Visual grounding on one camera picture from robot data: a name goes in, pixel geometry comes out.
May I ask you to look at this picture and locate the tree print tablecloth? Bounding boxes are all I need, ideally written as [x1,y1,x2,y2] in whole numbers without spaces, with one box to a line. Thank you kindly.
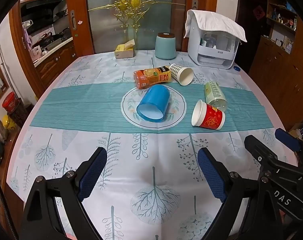
[7,49,299,240]

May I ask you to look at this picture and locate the red paper cup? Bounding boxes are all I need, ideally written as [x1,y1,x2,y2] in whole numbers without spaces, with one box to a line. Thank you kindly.
[191,99,225,130]

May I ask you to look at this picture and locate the wooden kitchen counter cabinet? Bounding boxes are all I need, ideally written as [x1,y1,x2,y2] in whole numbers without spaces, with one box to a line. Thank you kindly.
[33,37,77,90]

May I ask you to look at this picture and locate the pink hanging cloth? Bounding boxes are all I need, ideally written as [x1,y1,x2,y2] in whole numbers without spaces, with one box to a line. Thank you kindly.
[23,22,32,51]

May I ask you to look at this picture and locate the yellow tissue box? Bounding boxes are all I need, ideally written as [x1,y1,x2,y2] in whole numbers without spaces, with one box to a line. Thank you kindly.
[115,39,136,59]

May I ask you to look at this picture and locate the red canister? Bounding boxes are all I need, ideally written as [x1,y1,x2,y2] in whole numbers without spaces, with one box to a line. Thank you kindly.
[2,92,19,112]

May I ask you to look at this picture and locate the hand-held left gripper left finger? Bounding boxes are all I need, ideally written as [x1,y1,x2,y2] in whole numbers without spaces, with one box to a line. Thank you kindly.
[19,147,107,240]

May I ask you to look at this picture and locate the orange juice bottle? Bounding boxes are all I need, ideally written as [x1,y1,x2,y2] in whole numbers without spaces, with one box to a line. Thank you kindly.
[134,66,172,90]

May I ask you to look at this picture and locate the checked paper cup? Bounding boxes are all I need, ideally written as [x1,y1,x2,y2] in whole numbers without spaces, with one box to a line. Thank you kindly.
[169,64,194,86]

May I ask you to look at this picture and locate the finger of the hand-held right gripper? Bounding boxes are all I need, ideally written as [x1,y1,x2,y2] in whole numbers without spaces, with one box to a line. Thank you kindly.
[244,134,303,178]
[275,127,303,165]

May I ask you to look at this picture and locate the white countertop appliance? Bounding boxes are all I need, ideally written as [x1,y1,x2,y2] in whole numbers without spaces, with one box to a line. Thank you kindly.
[187,9,240,70]

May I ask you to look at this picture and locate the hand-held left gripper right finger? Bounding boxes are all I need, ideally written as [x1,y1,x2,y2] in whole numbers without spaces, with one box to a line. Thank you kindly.
[197,147,274,240]

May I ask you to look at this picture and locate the green label plastic bottle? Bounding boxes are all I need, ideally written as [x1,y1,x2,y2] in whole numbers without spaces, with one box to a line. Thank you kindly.
[204,81,228,112]

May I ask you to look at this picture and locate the white cloth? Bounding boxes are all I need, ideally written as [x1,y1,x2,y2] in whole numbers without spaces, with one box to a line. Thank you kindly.
[183,9,247,43]

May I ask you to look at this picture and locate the wooden shelf cabinet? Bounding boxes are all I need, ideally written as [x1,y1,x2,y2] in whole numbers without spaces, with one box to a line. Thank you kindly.
[249,0,303,132]

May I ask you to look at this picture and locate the teal canister with brown lid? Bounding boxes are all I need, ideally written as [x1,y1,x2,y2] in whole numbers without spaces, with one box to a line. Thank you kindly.
[155,33,177,60]

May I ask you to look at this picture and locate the frosted glass door gold ornament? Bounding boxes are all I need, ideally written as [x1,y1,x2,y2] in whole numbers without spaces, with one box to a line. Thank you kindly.
[86,0,187,55]

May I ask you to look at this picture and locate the kitchen range hood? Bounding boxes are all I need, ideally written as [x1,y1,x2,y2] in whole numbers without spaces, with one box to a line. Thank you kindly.
[21,0,65,14]

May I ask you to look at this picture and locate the blue plastic cup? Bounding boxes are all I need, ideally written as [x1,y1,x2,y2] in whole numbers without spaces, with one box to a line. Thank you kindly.
[137,84,170,123]

